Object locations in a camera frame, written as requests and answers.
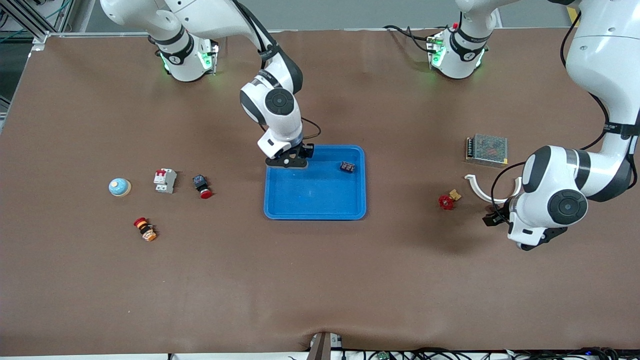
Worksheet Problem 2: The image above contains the metal mesh power supply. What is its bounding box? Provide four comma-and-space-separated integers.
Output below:
464, 133, 509, 168

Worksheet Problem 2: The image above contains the black base cable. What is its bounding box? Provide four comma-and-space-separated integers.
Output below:
383, 24, 443, 55

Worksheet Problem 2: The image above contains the white half-ring pipe clamp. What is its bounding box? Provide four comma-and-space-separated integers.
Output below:
464, 173, 523, 204

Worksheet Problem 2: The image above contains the black cable bundle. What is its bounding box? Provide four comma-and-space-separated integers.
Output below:
345, 346, 621, 360

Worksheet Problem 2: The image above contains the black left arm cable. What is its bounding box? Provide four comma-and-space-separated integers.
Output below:
490, 10, 640, 216

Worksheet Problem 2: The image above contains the black aluminium frame strut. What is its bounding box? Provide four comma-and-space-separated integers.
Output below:
0, 0, 76, 41

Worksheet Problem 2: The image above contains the blue plastic tray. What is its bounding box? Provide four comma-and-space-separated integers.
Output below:
263, 144, 367, 221

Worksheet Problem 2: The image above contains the red yellow emergency stop button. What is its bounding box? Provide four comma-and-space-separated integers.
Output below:
133, 216, 158, 243

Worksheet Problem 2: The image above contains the white circuit breaker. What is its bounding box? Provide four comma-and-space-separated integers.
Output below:
153, 168, 178, 194

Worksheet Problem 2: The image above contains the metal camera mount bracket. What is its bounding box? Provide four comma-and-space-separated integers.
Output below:
306, 331, 344, 360

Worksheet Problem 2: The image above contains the red mushroom push button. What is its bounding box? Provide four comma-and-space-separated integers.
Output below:
192, 174, 214, 200

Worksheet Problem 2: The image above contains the brass valve red handwheel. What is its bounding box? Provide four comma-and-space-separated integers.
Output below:
437, 188, 462, 211

